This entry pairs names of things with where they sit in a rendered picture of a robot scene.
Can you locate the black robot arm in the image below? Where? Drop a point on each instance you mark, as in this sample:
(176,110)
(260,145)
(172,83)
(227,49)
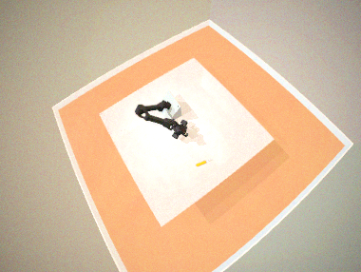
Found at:
(166,122)

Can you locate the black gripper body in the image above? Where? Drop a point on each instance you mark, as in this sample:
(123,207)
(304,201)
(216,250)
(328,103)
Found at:
(183,122)

